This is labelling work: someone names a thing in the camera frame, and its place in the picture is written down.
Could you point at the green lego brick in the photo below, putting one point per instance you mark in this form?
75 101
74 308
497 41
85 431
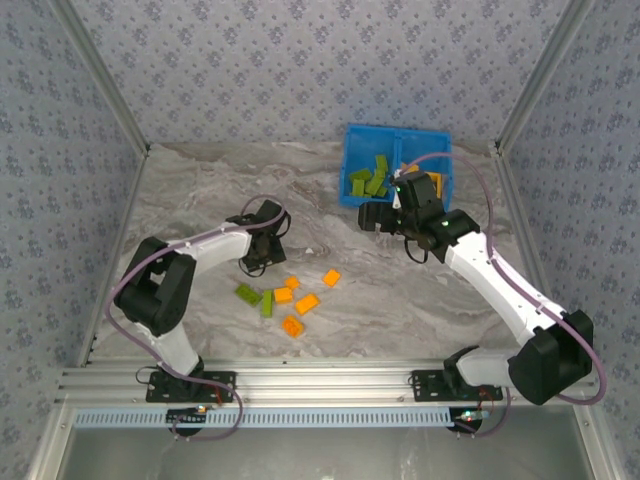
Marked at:
382 191
381 163
361 175
358 188
249 295
374 184
267 303

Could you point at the round orange lego piece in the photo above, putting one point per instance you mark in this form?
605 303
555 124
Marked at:
412 171

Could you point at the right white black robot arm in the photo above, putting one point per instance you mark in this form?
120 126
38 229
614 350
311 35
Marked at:
490 290

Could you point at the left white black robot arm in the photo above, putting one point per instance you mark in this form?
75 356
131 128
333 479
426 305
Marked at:
215 247

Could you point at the small controller board with LED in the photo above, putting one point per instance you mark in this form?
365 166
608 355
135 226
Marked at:
467 417
185 416

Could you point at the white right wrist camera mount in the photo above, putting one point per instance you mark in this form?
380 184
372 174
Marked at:
397 200

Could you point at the aluminium table side rail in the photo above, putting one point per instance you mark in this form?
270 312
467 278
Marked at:
129 200
515 200

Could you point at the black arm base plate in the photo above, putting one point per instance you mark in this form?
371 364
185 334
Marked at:
160 392
425 392

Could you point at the aluminium frame post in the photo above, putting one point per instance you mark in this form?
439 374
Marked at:
102 75
545 75

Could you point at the aluminium lower frame beam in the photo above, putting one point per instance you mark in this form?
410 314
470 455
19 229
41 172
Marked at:
50 445
597 445

